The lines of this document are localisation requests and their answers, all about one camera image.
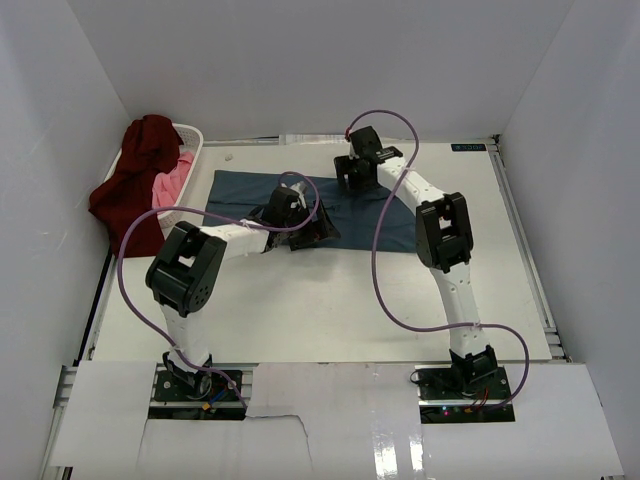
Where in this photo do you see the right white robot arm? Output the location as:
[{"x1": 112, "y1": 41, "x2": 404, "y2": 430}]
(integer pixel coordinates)
[{"x1": 334, "y1": 126, "x2": 498, "y2": 399}]

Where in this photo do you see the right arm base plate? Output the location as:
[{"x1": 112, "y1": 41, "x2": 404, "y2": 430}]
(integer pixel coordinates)
[{"x1": 409, "y1": 367, "x2": 516, "y2": 425}]

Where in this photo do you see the dark red t shirt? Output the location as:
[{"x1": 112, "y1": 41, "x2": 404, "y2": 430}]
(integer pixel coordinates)
[{"x1": 89, "y1": 114, "x2": 182, "y2": 255}]

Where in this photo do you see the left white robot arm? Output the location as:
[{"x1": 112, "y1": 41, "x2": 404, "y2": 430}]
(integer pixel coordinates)
[{"x1": 145, "y1": 183, "x2": 341, "y2": 399}]

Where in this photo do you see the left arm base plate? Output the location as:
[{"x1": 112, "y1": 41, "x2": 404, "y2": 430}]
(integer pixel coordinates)
[{"x1": 148, "y1": 370, "x2": 246, "y2": 421}]

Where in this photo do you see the paper sheet at back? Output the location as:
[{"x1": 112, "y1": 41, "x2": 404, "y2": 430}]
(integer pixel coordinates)
[{"x1": 279, "y1": 134, "x2": 346, "y2": 145}]

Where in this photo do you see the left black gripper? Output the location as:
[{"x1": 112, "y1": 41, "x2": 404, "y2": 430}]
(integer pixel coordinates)
[{"x1": 281, "y1": 200, "x2": 339, "y2": 252}]

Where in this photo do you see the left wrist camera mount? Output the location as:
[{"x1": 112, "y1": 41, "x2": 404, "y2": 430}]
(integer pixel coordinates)
[{"x1": 289, "y1": 181, "x2": 308, "y2": 209}]

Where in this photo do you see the pink t shirt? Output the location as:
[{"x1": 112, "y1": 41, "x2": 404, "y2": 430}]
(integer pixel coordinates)
[{"x1": 152, "y1": 151, "x2": 194, "y2": 209}]

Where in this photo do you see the dark label sticker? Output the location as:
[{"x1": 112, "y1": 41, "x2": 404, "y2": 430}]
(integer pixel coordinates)
[{"x1": 451, "y1": 143, "x2": 487, "y2": 152}]

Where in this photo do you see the white plastic laundry basket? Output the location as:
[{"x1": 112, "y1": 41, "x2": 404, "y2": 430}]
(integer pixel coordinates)
[{"x1": 104, "y1": 121, "x2": 205, "y2": 229}]

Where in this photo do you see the teal blue t shirt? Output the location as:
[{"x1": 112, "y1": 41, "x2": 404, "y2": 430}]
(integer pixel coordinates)
[{"x1": 206, "y1": 170, "x2": 415, "y2": 253}]

